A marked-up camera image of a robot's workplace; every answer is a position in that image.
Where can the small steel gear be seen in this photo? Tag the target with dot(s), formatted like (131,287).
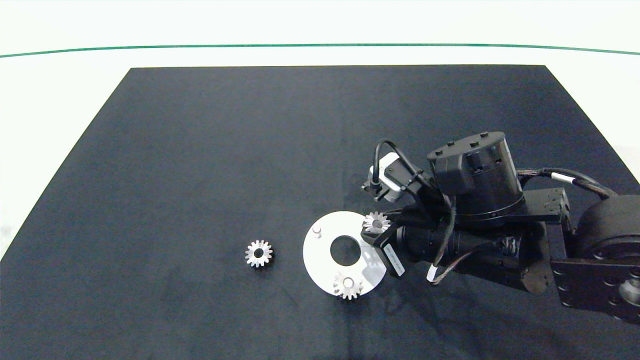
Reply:
(356,289)
(251,255)
(370,220)

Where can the round white plate with pins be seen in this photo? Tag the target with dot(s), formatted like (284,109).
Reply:
(320,260)

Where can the dark mat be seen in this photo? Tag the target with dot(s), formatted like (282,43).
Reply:
(200,150)

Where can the silver boxy wrist camera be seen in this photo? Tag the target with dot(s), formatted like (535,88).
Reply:
(392,170)

